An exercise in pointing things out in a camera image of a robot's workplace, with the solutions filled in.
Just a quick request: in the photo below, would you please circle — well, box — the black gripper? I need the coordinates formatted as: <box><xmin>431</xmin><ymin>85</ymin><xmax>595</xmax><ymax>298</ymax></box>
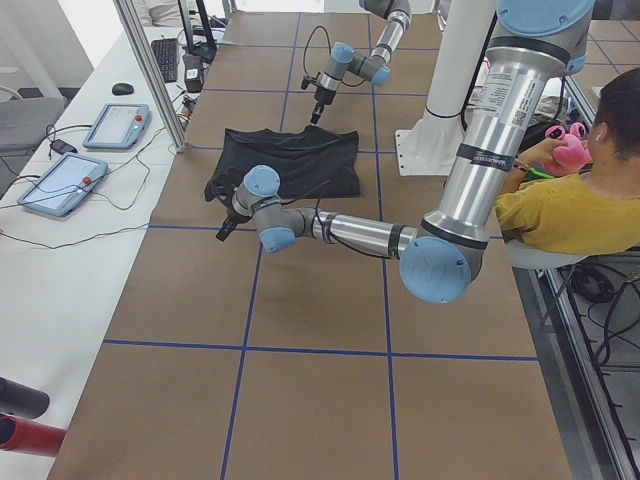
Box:
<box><xmin>209</xmin><ymin>168</ymin><xmax>248</xmax><ymax>241</ymax></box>
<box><xmin>301</xmin><ymin>73</ymin><xmax>336</xmax><ymax>124</ymax></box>

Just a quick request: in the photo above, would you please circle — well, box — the black graphic t-shirt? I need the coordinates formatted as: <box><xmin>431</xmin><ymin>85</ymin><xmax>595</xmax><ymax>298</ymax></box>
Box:
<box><xmin>204</xmin><ymin>125</ymin><xmax>361</xmax><ymax>202</ymax></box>

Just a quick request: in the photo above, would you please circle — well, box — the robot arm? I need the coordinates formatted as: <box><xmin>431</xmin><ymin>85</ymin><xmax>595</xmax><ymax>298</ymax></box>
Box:
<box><xmin>204</xmin><ymin>1</ymin><xmax>593</xmax><ymax>303</ymax></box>
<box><xmin>301</xmin><ymin>0</ymin><xmax>412</xmax><ymax>125</ymax></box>

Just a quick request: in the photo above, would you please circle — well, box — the black monitor stand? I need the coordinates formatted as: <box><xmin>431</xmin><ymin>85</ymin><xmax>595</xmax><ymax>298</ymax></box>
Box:
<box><xmin>178</xmin><ymin>0</ymin><xmax>217</xmax><ymax>64</ymax></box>

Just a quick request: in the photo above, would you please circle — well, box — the far blue teach pendant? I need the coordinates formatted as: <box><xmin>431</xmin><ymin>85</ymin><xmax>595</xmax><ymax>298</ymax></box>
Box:
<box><xmin>82</xmin><ymin>103</ymin><xmax>151</xmax><ymax>150</ymax></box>

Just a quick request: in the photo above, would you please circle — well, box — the blue teach pendant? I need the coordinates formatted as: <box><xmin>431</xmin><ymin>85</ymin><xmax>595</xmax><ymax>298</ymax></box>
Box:
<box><xmin>82</xmin><ymin>103</ymin><xmax>151</xmax><ymax>150</ymax></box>
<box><xmin>17</xmin><ymin>152</ymin><xmax>109</xmax><ymax>217</ymax></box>

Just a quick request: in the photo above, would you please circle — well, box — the black keyboard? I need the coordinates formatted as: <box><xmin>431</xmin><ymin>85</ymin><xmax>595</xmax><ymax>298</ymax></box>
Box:
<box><xmin>150</xmin><ymin>38</ymin><xmax>178</xmax><ymax>83</ymax></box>

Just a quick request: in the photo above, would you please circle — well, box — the near blue teach pendant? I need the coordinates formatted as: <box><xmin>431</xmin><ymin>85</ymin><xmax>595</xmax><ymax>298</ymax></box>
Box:
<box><xmin>17</xmin><ymin>152</ymin><xmax>109</xmax><ymax>217</ymax></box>

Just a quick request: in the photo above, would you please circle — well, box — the black computer mouse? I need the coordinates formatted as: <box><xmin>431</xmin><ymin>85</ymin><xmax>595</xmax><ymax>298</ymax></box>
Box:
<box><xmin>111</xmin><ymin>82</ymin><xmax>135</xmax><ymax>96</ymax></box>

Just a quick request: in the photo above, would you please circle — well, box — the black power adapter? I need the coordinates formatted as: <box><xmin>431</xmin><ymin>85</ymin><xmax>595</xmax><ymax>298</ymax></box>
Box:
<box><xmin>50</xmin><ymin>139</ymin><xmax>77</xmax><ymax>155</ymax></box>

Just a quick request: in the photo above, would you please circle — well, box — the pink plush toy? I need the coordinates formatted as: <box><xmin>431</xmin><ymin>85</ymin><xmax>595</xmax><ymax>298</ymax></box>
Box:
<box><xmin>544</xmin><ymin>122</ymin><xmax>592</xmax><ymax>177</ymax></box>

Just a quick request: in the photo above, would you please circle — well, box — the red and black tube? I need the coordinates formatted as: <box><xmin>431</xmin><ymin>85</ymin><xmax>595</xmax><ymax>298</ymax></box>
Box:
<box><xmin>1</xmin><ymin>377</ymin><xmax>66</xmax><ymax>457</ymax></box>

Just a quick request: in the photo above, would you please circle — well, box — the person in yellow shirt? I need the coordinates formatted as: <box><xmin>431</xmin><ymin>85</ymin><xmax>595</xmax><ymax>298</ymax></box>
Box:
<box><xmin>494</xmin><ymin>69</ymin><xmax>639</xmax><ymax>256</ymax></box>

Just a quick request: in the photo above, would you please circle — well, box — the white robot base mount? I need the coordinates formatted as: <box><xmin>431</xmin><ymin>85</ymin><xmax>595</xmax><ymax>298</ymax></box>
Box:
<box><xmin>395</xmin><ymin>1</ymin><xmax>496</xmax><ymax>176</ymax></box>

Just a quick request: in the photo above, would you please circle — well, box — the grey aluminium frame post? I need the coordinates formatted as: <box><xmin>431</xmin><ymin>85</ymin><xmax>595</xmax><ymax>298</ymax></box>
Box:
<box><xmin>113</xmin><ymin>0</ymin><xmax>186</xmax><ymax>153</ymax></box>

